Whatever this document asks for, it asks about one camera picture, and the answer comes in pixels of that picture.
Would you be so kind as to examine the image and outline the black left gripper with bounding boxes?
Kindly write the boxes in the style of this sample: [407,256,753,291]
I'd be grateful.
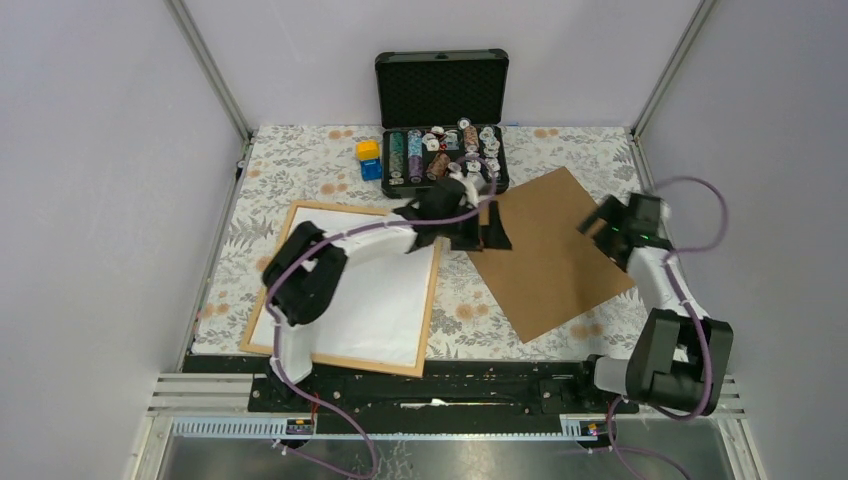
[436,199,510,250]

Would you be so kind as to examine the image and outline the brown frame backing board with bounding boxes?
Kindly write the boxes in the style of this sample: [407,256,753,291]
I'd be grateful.
[469,168,634,343]

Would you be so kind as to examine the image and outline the mountain sunset photo print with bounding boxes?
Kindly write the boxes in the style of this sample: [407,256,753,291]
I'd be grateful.
[250,206,437,368]

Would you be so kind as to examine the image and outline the light wooden picture frame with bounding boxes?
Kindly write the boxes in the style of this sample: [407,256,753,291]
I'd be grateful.
[239,199,445,379]

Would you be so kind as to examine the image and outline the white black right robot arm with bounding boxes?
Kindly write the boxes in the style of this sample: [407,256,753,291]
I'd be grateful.
[573,193,734,420]

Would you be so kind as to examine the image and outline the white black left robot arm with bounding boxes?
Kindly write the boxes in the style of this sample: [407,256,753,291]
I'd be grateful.
[262,174,512,411]

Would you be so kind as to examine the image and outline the black poker chip case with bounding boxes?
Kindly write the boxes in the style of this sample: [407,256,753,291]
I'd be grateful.
[374,48,510,199]

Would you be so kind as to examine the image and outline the blue toy block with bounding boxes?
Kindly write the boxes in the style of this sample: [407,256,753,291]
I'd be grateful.
[359,158,383,181]

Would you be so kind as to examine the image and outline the yellow toy block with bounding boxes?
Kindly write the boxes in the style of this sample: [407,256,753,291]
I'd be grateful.
[355,140,381,162]

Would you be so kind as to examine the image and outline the floral patterned table cloth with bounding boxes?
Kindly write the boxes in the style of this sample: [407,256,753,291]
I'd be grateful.
[191,125,647,361]

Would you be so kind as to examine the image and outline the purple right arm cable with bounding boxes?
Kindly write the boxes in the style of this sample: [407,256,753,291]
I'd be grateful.
[606,176,730,480]

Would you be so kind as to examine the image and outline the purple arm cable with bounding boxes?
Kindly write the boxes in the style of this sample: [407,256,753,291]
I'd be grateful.
[606,176,730,480]
[263,155,499,480]

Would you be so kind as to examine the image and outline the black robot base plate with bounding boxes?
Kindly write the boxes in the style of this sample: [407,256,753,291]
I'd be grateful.
[183,355,615,437]

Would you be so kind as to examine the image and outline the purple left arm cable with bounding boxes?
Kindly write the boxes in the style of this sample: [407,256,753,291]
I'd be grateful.
[263,155,499,480]

